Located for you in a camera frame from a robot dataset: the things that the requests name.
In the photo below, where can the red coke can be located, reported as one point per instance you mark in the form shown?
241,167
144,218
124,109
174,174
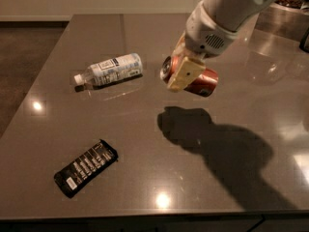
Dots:
203,85

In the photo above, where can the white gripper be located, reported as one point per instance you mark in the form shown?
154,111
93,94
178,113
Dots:
203,33

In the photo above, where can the clear plastic water bottle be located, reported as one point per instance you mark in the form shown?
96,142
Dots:
111,71

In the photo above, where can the metal bowl with snacks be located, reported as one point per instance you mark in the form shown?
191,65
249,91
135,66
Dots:
285,18

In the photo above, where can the black snack bar packet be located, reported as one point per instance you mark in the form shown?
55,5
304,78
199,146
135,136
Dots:
76,175

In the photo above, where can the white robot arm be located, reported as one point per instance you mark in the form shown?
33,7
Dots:
231,15

